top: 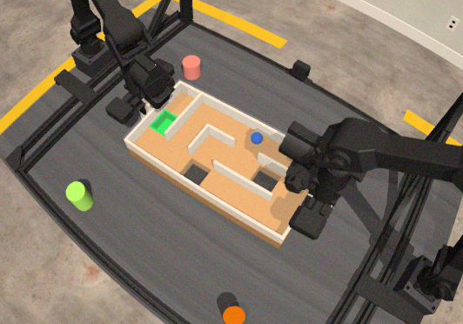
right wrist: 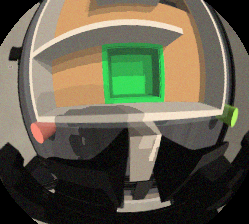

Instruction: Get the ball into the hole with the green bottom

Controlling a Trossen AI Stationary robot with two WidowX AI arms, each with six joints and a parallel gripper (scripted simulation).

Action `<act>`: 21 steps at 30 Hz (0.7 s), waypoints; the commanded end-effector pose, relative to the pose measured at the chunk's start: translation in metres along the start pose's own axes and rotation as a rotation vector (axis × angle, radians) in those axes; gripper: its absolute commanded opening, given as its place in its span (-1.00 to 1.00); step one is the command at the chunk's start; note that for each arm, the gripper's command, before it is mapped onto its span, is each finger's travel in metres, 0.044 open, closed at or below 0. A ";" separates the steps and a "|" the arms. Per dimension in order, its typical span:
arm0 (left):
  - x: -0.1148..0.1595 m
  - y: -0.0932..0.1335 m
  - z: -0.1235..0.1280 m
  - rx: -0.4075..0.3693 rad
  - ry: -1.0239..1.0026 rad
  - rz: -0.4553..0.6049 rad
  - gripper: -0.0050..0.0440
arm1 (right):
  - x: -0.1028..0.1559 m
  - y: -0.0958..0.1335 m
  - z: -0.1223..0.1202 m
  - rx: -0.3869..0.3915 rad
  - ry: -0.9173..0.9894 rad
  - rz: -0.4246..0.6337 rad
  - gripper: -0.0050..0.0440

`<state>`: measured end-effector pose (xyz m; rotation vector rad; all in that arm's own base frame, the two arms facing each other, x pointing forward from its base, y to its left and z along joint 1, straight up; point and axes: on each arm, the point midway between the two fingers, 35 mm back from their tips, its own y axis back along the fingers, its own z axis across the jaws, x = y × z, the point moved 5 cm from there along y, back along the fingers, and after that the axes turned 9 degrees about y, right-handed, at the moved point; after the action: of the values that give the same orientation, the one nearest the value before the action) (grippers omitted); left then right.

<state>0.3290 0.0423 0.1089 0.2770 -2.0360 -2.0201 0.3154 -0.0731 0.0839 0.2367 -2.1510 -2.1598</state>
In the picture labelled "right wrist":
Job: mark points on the salmon pink cylinder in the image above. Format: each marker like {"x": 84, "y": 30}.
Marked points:
{"x": 42, "y": 133}

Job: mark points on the wooden maze board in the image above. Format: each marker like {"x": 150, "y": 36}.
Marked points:
{"x": 134, "y": 64}

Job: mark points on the lime green cylinder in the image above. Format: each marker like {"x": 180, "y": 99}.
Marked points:
{"x": 231, "y": 116}

